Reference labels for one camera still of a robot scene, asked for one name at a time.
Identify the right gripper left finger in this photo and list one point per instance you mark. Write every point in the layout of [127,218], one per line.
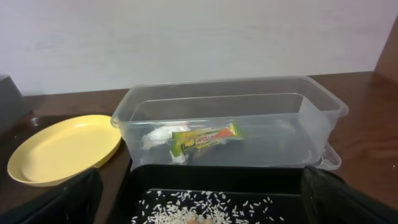
[74,201]

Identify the black food waste tray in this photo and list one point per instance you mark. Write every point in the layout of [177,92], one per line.
[280,184]

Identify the clear plastic bin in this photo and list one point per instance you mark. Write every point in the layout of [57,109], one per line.
[283,121]

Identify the white napkin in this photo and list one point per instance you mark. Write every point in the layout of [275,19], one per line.
[156,146]

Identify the pile of rice waste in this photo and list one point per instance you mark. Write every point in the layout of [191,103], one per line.
[187,207]

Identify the yellow plate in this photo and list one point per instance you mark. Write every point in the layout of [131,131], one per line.
[64,150]

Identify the green orange snack wrapper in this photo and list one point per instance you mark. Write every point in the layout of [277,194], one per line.
[204,138]

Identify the grey dishwasher rack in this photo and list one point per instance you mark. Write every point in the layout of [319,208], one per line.
[13,105]

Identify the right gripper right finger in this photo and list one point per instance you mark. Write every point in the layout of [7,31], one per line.
[327,198]

